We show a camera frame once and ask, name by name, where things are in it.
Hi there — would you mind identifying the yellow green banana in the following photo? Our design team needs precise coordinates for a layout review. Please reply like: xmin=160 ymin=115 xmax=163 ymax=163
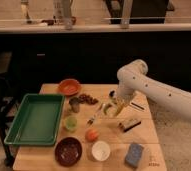
xmin=103 ymin=103 xmax=123 ymax=117

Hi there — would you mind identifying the orange bowl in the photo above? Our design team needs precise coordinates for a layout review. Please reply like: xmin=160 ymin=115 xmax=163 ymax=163
xmin=58 ymin=79 xmax=81 ymax=96

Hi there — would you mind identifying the orange fruit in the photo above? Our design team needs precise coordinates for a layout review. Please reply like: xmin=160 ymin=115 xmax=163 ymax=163
xmin=85 ymin=129 xmax=99 ymax=142

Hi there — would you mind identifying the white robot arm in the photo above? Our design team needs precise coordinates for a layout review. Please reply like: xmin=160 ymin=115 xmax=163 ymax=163
xmin=116 ymin=59 xmax=191 ymax=123

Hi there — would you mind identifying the blue sponge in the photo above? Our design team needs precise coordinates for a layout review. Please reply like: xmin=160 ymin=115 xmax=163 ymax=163
xmin=125 ymin=143 xmax=144 ymax=168

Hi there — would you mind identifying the dark red bowl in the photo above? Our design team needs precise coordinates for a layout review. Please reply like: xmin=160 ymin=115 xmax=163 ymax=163
xmin=54 ymin=137 xmax=82 ymax=167

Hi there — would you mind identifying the brown grape bunch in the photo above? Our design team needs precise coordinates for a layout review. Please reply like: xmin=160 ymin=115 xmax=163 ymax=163
xmin=78 ymin=94 xmax=98 ymax=105

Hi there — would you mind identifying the knife with black handle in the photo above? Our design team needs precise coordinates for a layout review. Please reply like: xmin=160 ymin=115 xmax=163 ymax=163
xmin=109 ymin=90 xmax=146 ymax=111

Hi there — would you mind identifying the brush with wooden handle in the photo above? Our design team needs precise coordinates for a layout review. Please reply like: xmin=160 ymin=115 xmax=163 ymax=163
xmin=87 ymin=103 xmax=105 ymax=125

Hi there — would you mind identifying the white paper cup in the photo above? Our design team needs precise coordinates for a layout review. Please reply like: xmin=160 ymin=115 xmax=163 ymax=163
xmin=91 ymin=141 xmax=111 ymax=162

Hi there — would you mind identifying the small green cup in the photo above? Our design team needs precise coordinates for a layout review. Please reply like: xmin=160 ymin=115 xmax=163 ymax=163
xmin=64 ymin=116 xmax=77 ymax=132

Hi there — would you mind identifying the green plastic tray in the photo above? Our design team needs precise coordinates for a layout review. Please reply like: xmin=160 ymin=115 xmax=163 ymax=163
xmin=4 ymin=94 xmax=65 ymax=146

